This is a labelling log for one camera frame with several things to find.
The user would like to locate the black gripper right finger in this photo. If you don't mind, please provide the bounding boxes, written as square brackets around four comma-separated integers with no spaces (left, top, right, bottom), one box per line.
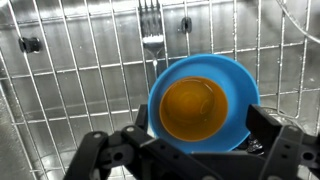
[245,103,320,180]

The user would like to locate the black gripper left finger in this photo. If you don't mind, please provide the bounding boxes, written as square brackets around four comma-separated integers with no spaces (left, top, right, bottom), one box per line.
[63,103,218,180]

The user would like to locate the blue plastic bowl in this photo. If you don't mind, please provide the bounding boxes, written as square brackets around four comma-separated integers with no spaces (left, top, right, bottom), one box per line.
[147,53,261,155]

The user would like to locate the orange plastic bowl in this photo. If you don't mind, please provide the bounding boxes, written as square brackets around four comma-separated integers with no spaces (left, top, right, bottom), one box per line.
[159,75,229,143]

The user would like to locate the stainless steel sink basin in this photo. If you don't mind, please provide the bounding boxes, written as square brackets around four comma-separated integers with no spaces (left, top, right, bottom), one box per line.
[0,0,320,180]

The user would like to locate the silver fork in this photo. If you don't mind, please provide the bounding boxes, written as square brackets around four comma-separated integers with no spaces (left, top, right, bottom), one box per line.
[137,0,166,80]

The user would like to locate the wire sink bottom grid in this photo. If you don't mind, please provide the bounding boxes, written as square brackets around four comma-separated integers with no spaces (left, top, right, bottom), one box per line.
[0,0,320,180]

